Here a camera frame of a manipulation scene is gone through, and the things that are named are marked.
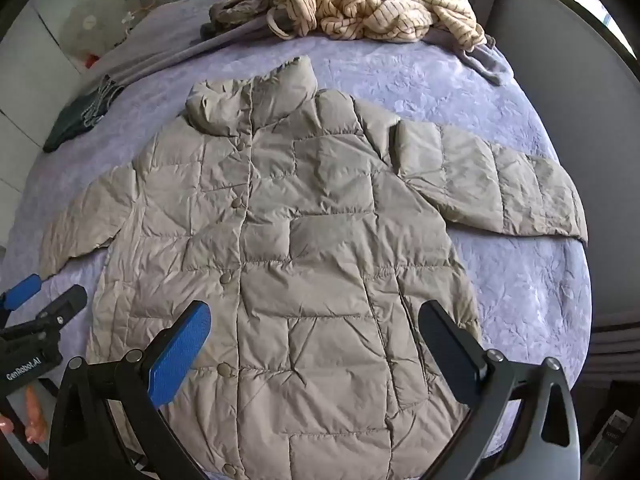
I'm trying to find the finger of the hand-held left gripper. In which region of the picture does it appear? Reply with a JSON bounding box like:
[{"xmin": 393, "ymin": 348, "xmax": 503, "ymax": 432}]
[
  {"xmin": 0, "ymin": 274, "xmax": 43, "ymax": 313},
  {"xmin": 27, "ymin": 285, "xmax": 88, "ymax": 335}
]

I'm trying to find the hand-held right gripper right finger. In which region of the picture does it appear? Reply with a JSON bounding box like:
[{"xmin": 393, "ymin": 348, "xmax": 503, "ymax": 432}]
[{"xmin": 417, "ymin": 300, "xmax": 583, "ymax": 480}]

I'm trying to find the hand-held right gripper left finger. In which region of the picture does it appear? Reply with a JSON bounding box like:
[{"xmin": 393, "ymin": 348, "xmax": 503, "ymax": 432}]
[{"xmin": 47, "ymin": 300, "xmax": 212, "ymax": 480}]

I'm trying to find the beige puffer jacket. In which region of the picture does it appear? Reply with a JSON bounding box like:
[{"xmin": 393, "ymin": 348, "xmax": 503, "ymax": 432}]
[{"xmin": 39, "ymin": 55, "xmax": 588, "ymax": 480}]

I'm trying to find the person's left hand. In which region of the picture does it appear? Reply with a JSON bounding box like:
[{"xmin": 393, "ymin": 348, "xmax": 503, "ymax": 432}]
[{"xmin": 0, "ymin": 387, "xmax": 51, "ymax": 446}]

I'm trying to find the lavender embossed bed blanket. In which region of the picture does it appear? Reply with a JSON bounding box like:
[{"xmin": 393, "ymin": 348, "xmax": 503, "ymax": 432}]
[{"xmin": 0, "ymin": 0, "xmax": 593, "ymax": 480}]

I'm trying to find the dark teal folded garment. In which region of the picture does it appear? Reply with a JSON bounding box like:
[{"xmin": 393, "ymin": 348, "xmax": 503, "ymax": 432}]
[{"xmin": 42, "ymin": 75, "xmax": 126, "ymax": 153}]

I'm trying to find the white wardrobe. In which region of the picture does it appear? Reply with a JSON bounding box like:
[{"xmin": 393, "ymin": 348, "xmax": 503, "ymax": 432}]
[{"xmin": 0, "ymin": 0, "xmax": 76, "ymax": 241}]

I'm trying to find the small printed box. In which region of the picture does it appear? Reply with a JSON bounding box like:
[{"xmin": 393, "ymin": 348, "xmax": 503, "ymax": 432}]
[{"xmin": 584, "ymin": 409, "xmax": 634, "ymax": 467}]

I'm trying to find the white electric fan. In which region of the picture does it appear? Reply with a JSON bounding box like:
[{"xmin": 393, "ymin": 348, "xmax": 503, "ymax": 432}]
[{"xmin": 60, "ymin": 0, "xmax": 136, "ymax": 68}]

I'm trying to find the brown fleece garment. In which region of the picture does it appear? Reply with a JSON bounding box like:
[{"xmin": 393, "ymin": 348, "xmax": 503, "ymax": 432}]
[{"xmin": 200, "ymin": 0, "xmax": 426, "ymax": 41}]

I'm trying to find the cream striped robe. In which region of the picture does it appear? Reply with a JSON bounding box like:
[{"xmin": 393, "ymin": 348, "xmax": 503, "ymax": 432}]
[{"xmin": 227, "ymin": 0, "xmax": 488, "ymax": 53}]

